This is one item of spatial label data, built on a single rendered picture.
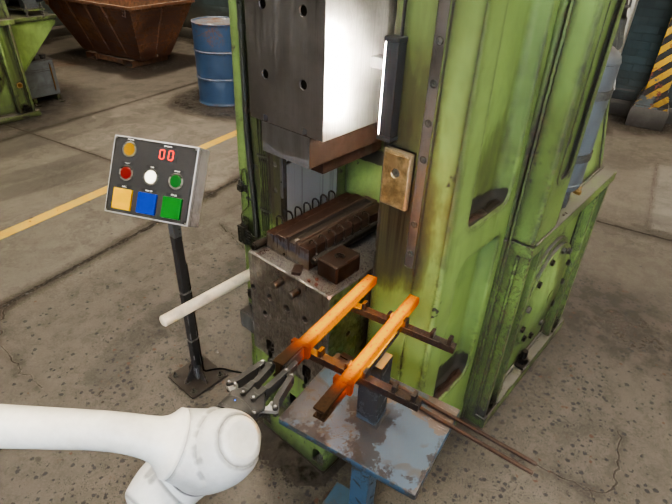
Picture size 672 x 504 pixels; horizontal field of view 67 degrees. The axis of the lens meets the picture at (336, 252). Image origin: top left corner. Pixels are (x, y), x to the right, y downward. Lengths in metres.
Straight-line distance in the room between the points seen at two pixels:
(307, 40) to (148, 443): 1.00
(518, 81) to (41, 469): 2.25
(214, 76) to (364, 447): 5.30
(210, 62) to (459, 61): 5.06
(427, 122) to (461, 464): 1.49
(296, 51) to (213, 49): 4.75
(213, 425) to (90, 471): 1.68
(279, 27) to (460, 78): 0.49
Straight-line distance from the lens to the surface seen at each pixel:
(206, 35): 6.15
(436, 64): 1.33
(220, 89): 6.25
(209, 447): 0.76
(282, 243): 1.71
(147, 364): 2.74
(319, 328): 1.20
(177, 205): 1.87
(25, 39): 6.66
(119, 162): 2.02
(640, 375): 3.06
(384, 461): 1.36
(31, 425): 0.84
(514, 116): 1.67
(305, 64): 1.41
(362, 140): 1.65
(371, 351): 1.21
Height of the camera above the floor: 1.88
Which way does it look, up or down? 33 degrees down
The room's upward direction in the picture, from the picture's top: 2 degrees clockwise
